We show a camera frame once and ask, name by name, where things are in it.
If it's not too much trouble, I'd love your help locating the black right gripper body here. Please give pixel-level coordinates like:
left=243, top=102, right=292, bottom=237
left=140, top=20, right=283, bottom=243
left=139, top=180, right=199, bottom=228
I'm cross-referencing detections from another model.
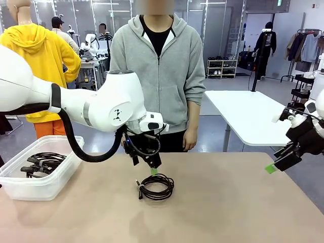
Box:
left=285, top=117, right=324, bottom=156

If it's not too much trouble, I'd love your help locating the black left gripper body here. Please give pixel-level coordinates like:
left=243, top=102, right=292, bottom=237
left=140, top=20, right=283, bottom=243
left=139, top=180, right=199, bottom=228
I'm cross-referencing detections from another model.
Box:
left=123, top=133, right=161, bottom=158

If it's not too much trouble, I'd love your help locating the thin dark brown cable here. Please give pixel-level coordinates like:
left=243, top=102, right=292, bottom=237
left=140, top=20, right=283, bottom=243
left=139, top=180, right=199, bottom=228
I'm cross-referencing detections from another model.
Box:
left=135, top=173, right=175, bottom=201

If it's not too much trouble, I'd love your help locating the black power cable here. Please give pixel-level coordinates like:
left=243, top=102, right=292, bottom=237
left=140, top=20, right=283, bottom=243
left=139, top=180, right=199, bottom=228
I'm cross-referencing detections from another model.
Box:
left=20, top=161, right=61, bottom=179

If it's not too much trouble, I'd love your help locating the person's left forearm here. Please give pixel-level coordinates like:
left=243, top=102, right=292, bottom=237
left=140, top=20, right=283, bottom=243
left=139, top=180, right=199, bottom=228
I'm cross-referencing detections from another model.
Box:
left=186, top=96, right=206, bottom=130

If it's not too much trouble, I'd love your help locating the person's left hand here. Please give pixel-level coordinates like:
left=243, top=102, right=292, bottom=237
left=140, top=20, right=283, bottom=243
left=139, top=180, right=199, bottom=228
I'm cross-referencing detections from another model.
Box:
left=182, top=127, right=199, bottom=152

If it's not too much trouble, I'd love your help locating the large white table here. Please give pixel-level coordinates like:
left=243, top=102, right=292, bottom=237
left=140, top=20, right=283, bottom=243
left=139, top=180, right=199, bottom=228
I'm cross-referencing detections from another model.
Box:
left=204, top=90, right=292, bottom=152

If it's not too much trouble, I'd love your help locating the black utility cart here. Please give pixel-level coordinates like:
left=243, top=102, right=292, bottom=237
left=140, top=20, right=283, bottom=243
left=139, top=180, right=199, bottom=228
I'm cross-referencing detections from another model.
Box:
left=287, top=73, right=316, bottom=107

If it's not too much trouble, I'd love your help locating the person in grey hoodie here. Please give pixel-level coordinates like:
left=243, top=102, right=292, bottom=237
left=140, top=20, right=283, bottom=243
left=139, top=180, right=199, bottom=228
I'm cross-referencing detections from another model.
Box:
left=109, top=0, right=206, bottom=153

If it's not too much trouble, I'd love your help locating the black clothes rack with garments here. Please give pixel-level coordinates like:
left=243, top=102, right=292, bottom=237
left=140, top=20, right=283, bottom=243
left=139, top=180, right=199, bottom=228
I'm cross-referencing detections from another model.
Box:
left=279, top=28, right=324, bottom=83

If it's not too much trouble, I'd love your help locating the clear plastic storage container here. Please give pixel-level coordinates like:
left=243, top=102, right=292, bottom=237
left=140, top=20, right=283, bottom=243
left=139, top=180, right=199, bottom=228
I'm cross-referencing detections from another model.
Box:
left=0, top=135, right=85, bottom=201

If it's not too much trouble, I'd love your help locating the background person in black clothes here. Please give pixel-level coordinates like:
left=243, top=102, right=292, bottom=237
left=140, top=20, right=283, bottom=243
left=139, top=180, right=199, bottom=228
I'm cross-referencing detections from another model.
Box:
left=254, top=22, right=277, bottom=81

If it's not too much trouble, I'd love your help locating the white shoe rack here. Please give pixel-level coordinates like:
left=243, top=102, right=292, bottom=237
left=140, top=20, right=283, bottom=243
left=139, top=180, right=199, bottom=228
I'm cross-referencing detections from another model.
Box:
left=207, top=58, right=239, bottom=78

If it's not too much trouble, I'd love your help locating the background person in striped shirt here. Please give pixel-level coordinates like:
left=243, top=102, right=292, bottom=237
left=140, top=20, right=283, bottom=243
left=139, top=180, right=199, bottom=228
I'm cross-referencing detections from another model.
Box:
left=98, top=23, right=113, bottom=42

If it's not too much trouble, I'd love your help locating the black metal chair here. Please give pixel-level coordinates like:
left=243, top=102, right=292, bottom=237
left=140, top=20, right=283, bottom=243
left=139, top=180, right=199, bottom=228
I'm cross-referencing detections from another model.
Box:
left=0, top=113, right=23, bottom=136

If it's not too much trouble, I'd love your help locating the mannequin in yellow hoodie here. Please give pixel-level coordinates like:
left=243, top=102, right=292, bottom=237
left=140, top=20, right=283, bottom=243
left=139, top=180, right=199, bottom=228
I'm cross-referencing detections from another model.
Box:
left=0, top=0, right=82, bottom=139

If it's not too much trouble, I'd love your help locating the background person with black cap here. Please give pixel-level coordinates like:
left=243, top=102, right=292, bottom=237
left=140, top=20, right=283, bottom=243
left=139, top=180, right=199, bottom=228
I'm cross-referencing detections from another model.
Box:
left=51, top=16, right=80, bottom=55

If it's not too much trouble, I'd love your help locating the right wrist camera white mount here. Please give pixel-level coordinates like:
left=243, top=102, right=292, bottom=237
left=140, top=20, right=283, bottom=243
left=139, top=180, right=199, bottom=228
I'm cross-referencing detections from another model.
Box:
left=272, top=107, right=305, bottom=128

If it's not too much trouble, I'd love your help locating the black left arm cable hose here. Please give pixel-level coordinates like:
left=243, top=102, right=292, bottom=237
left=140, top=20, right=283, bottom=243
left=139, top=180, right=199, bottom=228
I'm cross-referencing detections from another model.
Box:
left=0, top=102, right=127, bottom=163

